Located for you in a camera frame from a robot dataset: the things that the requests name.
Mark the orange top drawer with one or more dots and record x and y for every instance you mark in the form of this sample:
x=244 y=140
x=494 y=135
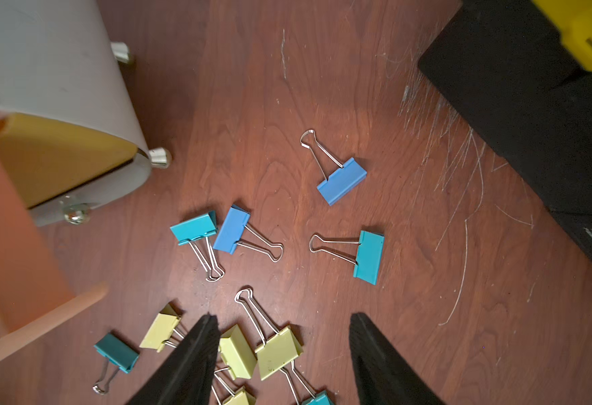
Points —
x=35 y=296

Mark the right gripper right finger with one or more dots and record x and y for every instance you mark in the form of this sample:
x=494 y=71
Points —
x=382 y=375

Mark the yellow binder clip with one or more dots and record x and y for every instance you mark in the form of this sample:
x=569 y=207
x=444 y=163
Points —
x=165 y=331
x=236 y=354
x=236 y=396
x=273 y=353

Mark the yellow middle drawer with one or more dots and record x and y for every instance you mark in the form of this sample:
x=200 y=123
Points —
x=45 y=158

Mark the yellow black toolbox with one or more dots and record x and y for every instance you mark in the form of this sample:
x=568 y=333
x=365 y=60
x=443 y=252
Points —
x=502 y=66

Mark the white round drawer cabinet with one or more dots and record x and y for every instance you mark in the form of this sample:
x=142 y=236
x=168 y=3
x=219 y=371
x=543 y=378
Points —
x=58 y=62

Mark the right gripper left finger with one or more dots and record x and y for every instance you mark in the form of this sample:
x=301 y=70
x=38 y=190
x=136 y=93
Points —
x=186 y=376

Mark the blue binder clip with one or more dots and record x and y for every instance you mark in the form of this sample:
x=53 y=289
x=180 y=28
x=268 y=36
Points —
x=229 y=237
x=343 y=180

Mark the teal binder clip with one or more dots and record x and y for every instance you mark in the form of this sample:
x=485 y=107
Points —
x=321 y=398
x=119 y=357
x=201 y=228
x=366 y=263

